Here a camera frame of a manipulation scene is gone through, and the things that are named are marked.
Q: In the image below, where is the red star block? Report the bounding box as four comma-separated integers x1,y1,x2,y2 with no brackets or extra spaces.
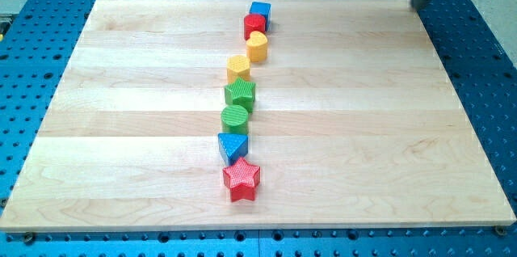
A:
222,157,261,202

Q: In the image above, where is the yellow heart block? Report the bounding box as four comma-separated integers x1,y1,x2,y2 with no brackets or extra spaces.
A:
246,31,268,62

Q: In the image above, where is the wooden board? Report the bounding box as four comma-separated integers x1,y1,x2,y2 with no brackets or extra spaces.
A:
1,0,515,232

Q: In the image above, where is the green star block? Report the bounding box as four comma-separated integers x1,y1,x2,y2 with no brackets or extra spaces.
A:
224,78,256,113

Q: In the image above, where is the blue triangle block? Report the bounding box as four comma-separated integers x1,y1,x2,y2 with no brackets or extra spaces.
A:
217,133,249,166

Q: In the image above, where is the red cylinder block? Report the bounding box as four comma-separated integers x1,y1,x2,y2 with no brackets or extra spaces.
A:
243,14,267,40

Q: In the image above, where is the green cylinder block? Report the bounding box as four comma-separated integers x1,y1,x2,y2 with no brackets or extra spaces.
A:
221,105,249,135

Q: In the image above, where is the yellow hexagon block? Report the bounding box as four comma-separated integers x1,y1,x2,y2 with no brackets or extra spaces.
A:
226,55,250,83

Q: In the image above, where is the blue cube block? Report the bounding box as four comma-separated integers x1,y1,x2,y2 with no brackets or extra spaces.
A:
249,2,271,28

